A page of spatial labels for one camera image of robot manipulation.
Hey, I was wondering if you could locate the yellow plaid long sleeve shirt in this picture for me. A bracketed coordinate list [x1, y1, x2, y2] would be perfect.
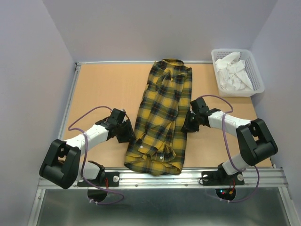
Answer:
[124, 59, 192, 176]

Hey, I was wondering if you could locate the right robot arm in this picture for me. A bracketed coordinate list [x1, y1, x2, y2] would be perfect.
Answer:
[182, 96, 278, 186]

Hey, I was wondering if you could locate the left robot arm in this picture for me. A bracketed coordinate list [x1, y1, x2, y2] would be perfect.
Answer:
[39, 108, 136, 189]

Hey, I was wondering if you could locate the white shirt in basket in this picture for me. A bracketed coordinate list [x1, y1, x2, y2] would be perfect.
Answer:
[215, 52, 253, 91]

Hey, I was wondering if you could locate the white plastic laundry basket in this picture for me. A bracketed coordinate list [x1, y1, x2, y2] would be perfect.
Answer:
[211, 48, 265, 97]

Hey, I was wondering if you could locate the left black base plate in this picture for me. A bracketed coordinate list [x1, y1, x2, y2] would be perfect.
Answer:
[89, 171, 120, 188]

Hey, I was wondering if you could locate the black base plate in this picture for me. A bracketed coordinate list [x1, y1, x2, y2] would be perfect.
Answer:
[198, 170, 245, 186]
[89, 171, 120, 188]

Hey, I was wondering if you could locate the aluminium mounting rail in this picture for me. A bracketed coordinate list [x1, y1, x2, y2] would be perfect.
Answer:
[37, 166, 289, 189]

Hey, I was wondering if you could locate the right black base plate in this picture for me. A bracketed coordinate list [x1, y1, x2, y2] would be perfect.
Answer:
[198, 170, 245, 186]

